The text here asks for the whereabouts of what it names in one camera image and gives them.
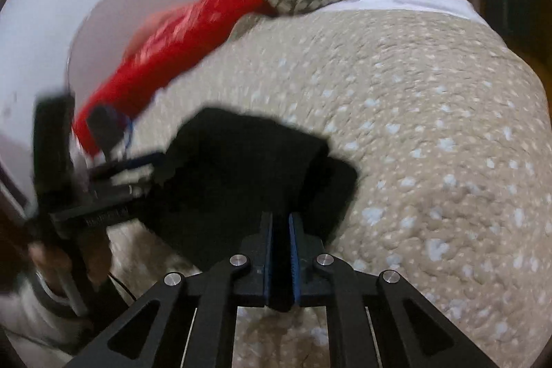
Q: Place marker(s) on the pale rounded headboard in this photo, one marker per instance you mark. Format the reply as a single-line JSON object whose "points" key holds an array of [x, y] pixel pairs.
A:
{"points": [[108, 19]]}

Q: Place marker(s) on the black pants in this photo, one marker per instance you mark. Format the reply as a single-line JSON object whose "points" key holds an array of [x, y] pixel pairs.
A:
{"points": [[241, 161]]}

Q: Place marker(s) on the pink pillow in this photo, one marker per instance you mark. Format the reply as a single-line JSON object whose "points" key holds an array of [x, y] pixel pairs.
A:
{"points": [[144, 27]]}

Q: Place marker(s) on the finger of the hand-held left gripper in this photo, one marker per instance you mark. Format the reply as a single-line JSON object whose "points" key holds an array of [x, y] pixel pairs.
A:
{"points": [[125, 176], [105, 128]]}

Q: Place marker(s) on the red quilt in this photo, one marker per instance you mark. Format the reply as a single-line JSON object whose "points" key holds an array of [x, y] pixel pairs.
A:
{"points": [[181, 31]]}

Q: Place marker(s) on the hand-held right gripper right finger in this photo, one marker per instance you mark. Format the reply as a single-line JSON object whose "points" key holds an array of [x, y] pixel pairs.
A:
{"points": [[294, 260]]}

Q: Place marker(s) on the person's left forearm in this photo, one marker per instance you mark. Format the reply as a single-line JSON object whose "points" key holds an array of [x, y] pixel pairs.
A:
{"points": [[30, 316]]}

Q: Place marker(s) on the beige spotted blanket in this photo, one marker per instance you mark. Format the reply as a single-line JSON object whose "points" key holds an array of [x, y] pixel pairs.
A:
{"points": [[409, 126]]}

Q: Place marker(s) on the person's left hand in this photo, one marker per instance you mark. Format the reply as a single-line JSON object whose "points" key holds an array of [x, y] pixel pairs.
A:
{"points": [[43, 260]]}

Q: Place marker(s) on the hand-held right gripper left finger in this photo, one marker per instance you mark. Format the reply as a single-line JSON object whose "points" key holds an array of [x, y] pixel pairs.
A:
{"points": [[268, 260]]}

